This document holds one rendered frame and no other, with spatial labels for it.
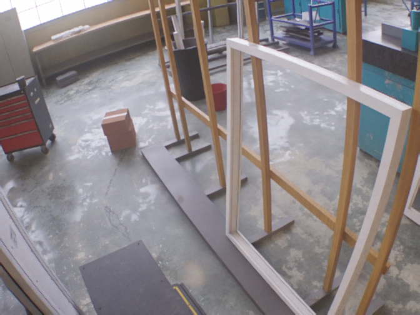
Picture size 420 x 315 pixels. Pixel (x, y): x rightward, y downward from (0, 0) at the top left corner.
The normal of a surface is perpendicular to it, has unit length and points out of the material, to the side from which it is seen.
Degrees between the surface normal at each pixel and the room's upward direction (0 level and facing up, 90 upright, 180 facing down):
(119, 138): 90
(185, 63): 94
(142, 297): 0
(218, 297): 0
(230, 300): 0
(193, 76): 94
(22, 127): 90
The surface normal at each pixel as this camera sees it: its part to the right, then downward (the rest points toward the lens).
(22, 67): 0.46, 0.42
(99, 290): -0.14, -0.83
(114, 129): 0.08, 0.53
